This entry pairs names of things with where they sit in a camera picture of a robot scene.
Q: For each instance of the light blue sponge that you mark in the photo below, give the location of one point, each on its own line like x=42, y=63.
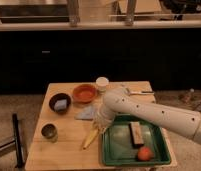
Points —
x=60, y=105

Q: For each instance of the orange bowl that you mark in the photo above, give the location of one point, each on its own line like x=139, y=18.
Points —
x=84, y=93

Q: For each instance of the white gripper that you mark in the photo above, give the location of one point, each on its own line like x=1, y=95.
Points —
x=104, y=117

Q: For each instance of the metal can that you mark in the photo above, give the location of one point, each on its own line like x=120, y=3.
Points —
x=49, y=132

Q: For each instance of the yellow banana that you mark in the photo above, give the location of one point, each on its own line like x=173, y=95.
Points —
x=91, y=136

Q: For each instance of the wooden table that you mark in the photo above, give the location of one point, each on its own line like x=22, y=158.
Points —
x=66, y=153

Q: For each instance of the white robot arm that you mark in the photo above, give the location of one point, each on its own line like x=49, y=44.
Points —
x=183, y=122

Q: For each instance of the grey cloth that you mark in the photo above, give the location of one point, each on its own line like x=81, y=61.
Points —
x=87, y=113

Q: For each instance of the brown rectangular block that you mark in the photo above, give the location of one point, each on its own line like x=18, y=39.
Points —
x=136, y=133

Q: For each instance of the silver spoon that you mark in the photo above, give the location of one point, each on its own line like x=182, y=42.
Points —
x=131, y=92

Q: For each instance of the black metal stand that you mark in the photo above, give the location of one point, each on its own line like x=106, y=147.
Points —
x=16, y=141

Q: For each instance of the dark brown bowl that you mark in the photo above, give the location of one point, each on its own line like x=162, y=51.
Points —
x=57, y=97

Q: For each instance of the orange fruit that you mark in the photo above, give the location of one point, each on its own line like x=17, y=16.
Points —
x=144, y=154

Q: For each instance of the white paper cup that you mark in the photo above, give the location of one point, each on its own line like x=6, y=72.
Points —
x=102, y=84

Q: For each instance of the green plastic tray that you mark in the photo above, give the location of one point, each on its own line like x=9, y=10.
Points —
x=119, y=148

